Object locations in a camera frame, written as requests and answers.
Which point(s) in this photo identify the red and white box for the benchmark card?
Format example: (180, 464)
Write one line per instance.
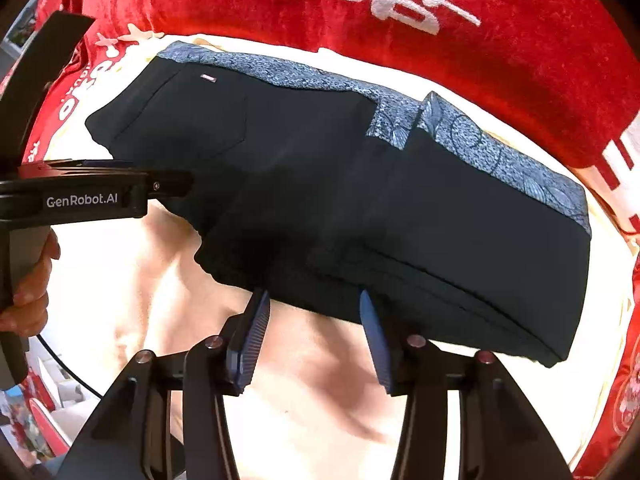
(35, 420)

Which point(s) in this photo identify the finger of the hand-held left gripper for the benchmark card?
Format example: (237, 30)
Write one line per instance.
(170, 184)

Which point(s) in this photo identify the red embroidered pillow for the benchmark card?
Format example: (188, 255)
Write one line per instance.
(620, 360)

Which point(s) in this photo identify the black pants with blue stripe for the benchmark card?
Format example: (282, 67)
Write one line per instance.
(350, 200)

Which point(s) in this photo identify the person's left hand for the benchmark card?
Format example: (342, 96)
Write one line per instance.
(35, 300)

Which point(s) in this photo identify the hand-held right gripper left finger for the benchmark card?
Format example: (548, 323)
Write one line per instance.
(250, 345)

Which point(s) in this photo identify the red printed blanket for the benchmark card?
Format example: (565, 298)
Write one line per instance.
(280, 15)

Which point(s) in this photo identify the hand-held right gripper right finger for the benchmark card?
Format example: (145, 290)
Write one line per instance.
(376, 345)

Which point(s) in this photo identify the cream cloth cover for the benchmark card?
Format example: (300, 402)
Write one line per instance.
(310, 400)

